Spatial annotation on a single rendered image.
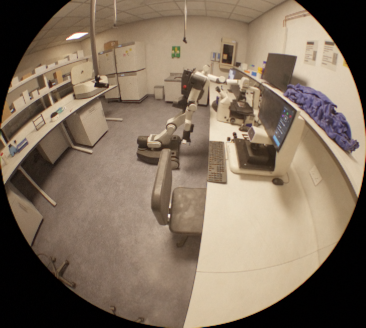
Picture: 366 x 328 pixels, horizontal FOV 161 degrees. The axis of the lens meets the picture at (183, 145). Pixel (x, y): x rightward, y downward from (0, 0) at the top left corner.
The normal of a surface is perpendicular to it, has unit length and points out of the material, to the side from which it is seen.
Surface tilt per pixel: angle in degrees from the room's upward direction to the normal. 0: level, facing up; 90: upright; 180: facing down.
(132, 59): 90
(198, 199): 0
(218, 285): 0
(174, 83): 90
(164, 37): 90
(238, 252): 0
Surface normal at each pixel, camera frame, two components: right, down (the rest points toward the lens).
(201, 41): -0.18, 0.63
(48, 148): 0.98, 0.14
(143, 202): 0.03, -0.76
